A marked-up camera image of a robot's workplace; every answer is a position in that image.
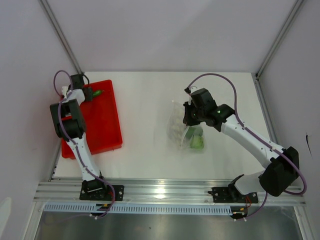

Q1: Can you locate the green chili pepper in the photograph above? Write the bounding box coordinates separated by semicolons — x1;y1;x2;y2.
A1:
92;89;104;98

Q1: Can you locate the green bell pepper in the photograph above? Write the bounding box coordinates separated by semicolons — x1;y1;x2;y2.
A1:
184;125;203;140

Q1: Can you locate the clear zip top bag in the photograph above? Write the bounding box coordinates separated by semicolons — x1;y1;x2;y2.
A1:
166;100;206;152

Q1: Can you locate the green round lime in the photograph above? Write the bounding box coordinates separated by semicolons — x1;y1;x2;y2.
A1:
189;135;205;150

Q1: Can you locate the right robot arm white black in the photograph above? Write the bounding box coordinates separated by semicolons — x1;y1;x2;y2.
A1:
183;88;299;202

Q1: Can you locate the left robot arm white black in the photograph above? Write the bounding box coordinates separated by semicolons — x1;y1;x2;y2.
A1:
49;70;109;200

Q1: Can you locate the red plastic tray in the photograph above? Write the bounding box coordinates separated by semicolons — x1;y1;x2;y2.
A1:
73;80;123;155

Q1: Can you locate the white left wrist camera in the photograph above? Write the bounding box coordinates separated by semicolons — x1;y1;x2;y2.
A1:
61;86;69;98

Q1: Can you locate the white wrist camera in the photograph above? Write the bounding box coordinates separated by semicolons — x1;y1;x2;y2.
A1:
184;85;198;95
61;86;69;98

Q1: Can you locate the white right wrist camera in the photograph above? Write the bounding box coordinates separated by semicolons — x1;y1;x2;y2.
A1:
184;85;198;95

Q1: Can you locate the right aluminium corner post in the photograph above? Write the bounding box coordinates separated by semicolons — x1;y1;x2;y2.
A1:
255;0;307;77

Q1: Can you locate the aluminium corner post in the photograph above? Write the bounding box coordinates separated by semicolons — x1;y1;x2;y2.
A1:
38;0;83;74
255;0;307;77

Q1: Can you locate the left aluminium corner post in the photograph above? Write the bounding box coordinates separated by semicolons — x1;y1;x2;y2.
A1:
38;0;83;74

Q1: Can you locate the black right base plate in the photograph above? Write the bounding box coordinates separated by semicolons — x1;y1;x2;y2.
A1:
207;186;259;204

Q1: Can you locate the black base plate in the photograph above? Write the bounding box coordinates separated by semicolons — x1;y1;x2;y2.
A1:
79;179;125;201
207;186;259;204

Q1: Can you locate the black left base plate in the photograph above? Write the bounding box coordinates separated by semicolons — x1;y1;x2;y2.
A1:
79;179;125;201

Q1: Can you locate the aluminium rail frame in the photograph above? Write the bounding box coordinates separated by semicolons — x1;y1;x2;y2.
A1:
33;178;307;207

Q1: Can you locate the white slotted cable duct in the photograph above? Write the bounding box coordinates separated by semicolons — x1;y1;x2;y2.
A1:
43;202;233;216

